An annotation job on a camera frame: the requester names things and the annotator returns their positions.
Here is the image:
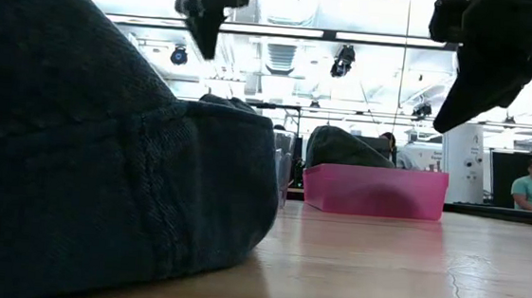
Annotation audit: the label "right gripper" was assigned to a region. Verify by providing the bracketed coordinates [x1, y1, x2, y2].
[431, 0, 532, 141]

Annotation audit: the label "olive green cap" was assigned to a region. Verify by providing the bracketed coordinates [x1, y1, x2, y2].
[304, 123, 397, 176]

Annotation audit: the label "blue denim jeans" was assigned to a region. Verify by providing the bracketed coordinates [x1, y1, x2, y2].
[0, 0, 296, 298]

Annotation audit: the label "ceiling air vent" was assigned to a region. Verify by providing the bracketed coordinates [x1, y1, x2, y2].
[263, 42, 299, 77]

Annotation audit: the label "white round column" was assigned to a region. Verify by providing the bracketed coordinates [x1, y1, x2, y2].
[437, 121, 488, 207]

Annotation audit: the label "white printed sign board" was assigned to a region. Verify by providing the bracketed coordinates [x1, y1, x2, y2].
[404, 145, 444, 174]

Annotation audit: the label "black partition panel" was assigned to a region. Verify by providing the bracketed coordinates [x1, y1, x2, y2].
[487, 150, 532, 210]

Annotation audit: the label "black rectangular monitor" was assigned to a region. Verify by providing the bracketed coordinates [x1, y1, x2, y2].
[355, 135, 394, 160]

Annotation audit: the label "pink plastic bin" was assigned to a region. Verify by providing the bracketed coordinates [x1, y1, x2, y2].
[299, 159, 450, 224]

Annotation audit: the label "clear plastic bin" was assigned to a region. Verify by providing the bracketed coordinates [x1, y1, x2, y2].
[268, 129, 297, 210]

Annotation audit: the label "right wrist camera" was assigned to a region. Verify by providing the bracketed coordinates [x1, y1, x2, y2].
[428, 0, 467, 46]

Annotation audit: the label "thin hanging wire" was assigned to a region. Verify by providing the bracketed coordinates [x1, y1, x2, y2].
[392, 0, 413, 137]

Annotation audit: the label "black metal frame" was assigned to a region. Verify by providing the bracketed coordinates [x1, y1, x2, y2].
[174, 95, 532, 152]

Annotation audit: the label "overhead rig frame bar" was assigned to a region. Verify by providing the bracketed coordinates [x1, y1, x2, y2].
[106, 11, 532, 59]

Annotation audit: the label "black table rail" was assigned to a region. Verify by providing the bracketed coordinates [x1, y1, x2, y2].
[284, 187, 532, 228]

